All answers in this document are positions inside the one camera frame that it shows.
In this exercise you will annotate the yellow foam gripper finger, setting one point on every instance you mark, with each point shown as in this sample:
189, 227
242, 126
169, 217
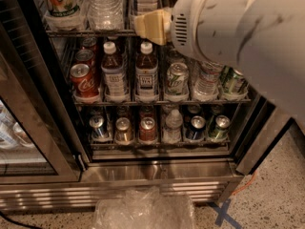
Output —
154, 26

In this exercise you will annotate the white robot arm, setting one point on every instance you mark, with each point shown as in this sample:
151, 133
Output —
264, 39

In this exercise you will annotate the rear 7up can middle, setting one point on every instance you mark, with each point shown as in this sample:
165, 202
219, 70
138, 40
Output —
174, 56

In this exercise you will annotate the water bottle top shelf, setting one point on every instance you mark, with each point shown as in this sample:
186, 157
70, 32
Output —
105, 15

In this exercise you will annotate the water bottle shelf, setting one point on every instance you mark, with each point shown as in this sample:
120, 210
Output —
105, 15
207, 78
172, 127

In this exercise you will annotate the front 7up can middle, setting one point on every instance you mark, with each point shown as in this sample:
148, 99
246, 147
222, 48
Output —
177, 78

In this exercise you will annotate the coca-cola can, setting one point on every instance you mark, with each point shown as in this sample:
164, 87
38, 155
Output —
83, 80
90, 43
85, 56

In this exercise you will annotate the water bottle middle shelf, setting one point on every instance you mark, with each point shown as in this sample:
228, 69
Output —
207, 78

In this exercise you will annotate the front coca-cola can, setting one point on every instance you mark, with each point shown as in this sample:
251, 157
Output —
83, 80

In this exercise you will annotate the front green can middle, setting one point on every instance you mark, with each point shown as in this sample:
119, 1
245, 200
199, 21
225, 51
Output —
234, 82

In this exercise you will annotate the green can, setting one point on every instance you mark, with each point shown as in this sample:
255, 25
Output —
219, 127
234, 82

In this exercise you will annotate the stainless steel fridge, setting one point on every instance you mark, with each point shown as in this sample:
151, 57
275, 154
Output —
206, 171

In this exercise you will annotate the water bottle bottom shelf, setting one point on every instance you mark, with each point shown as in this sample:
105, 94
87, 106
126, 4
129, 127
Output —
172, 127

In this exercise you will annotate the red can bottom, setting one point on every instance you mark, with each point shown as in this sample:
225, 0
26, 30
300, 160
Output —
147, 131

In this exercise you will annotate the blue can bottom left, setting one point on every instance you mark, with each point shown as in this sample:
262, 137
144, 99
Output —
99, 126

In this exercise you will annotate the pepsi can bottom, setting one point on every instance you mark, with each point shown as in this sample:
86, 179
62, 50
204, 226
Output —
195, 130

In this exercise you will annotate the gold can bottom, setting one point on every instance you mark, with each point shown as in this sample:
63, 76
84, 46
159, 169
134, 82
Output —
123, 129

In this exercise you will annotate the green can bottom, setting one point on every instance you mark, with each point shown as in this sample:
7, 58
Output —
219, 127

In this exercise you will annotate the fridge glass door left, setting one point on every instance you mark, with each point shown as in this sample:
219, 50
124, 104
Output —
32, 150

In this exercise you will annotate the right tea bottle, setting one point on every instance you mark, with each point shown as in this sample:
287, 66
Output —
146, 70

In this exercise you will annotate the left tea bottle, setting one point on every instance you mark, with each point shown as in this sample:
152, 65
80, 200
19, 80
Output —
113, 70

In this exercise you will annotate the clear plastic bag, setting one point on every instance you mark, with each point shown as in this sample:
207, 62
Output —
148, 209

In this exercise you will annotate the blue tape cross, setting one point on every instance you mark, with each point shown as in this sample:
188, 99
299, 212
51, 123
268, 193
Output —
222, 214

